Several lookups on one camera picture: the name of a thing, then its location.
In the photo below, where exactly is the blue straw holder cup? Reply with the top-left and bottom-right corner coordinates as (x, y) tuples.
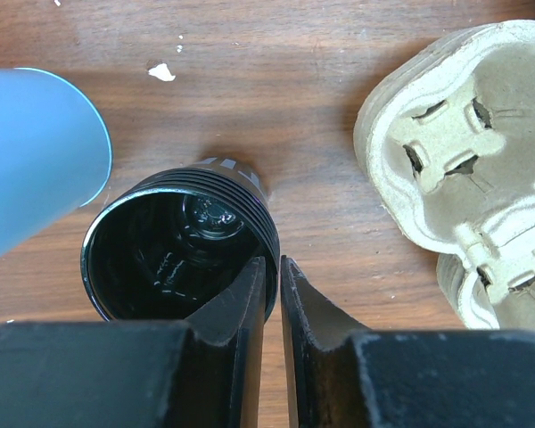
(0, 68), (112, 256)

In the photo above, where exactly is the stack of black cups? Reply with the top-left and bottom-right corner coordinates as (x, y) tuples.
(80, 156), (280, 320)

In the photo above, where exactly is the cardboard cup carrier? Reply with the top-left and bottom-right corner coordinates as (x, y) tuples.
(353, 20), (535, 331)

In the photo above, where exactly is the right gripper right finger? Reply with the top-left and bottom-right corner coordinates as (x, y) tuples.
(280, 257), (535, 427)

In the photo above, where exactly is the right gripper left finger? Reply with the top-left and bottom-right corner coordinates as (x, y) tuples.
(0, 257), (267, 427)

